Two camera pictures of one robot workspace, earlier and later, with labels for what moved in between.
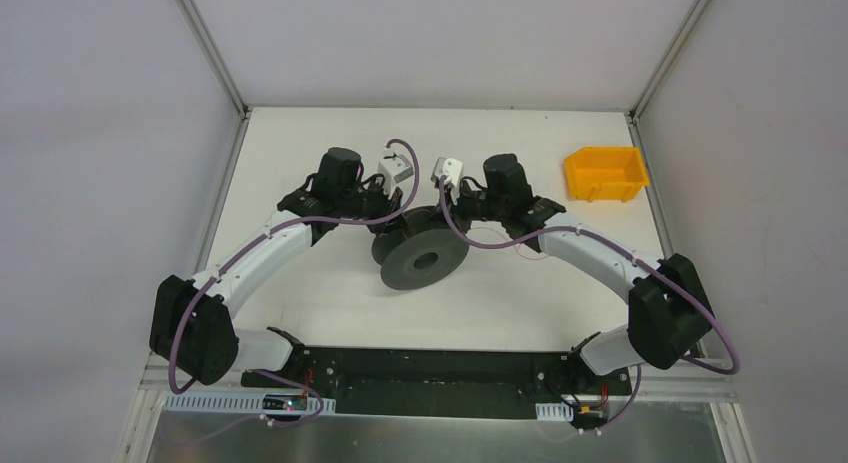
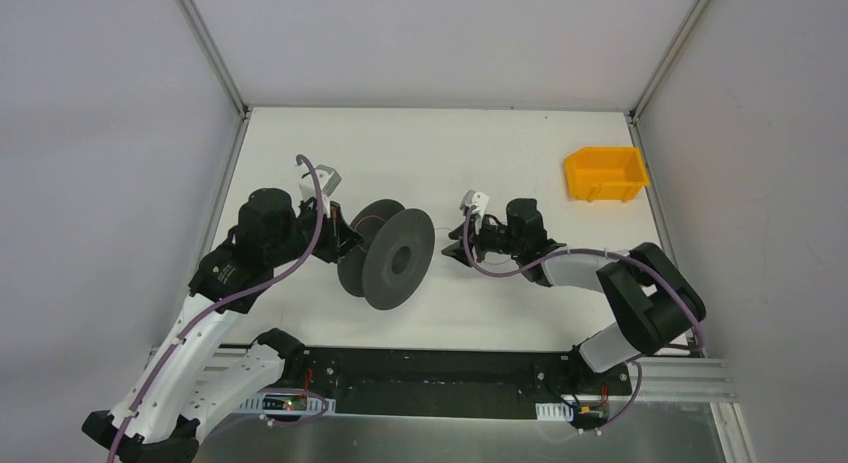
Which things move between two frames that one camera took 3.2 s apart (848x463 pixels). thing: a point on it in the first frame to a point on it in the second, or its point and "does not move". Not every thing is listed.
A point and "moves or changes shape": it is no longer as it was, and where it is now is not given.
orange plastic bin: [605, 173] does not move
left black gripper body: [392, 212] to [332, 231]
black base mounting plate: [455, 382] does not move
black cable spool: [418, 254] moves or changes shape
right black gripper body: [457, 204] to [478, 241]
